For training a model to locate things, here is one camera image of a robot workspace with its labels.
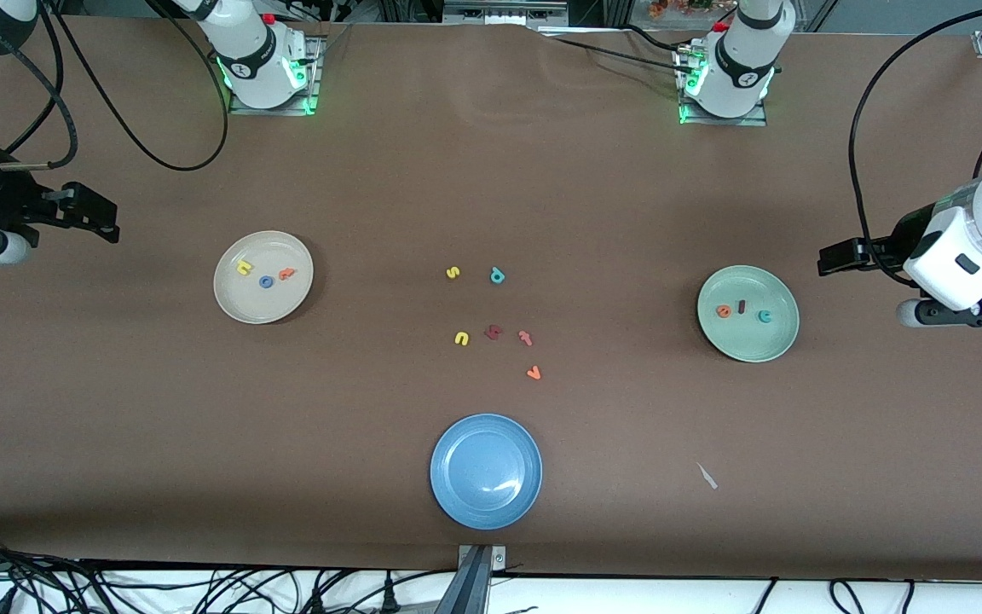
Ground green round plate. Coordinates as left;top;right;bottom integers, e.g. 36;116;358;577
696;265;800;363

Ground beige round plate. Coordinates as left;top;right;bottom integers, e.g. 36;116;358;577
213;230;315;325

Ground brown table cover sheet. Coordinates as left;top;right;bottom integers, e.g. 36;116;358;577
0;15;982;582

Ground orange decorative object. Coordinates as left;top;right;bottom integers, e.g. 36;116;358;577
649;0;713;20

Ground white equipment box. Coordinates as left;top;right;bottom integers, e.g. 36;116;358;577
444;0;570;35

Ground blue round plate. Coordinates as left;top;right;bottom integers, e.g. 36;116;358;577
430;414;543;530

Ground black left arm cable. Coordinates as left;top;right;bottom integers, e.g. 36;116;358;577
847;4;982;287

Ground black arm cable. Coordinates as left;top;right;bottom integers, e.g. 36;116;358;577
847;4;982;287
0;0;230;171

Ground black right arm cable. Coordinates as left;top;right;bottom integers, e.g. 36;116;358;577
0;0;230;171

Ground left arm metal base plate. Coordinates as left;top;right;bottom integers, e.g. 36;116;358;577
677;43;769;127

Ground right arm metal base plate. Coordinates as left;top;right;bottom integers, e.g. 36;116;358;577
228;34;326;116

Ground black cable across table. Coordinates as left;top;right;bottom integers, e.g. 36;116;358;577
542;24;701;78

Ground tangled black floor cables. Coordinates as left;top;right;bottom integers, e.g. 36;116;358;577
0;530;458;614

